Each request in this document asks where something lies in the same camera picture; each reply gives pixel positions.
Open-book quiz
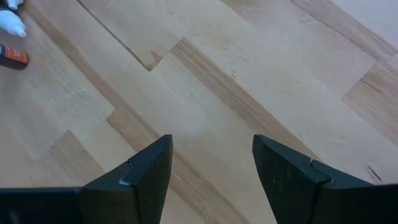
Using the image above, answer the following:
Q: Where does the small dark food coloring bottle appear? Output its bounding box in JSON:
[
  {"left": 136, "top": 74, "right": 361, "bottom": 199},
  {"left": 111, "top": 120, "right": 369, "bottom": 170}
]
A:
[{"left": 0, "top": 9, "right": 27, "bottom": 38}]

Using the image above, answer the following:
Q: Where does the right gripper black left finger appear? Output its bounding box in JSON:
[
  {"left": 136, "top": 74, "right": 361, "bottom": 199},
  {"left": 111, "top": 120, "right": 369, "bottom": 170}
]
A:
[{"left": 0, "top": 134, "right": 174, "bottom": 224}]

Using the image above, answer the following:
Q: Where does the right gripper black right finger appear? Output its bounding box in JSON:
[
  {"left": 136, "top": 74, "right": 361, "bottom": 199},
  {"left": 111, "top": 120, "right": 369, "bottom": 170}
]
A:
[{"left": 252, "top": 134, "right": 398, "bottom": 224}]

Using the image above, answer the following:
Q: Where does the small red food coloring bottle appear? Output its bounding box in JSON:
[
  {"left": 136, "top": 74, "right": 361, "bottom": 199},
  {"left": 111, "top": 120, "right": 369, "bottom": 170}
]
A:
[{"left": 0, "top": 43, "right": 30, "bottom": 66}]

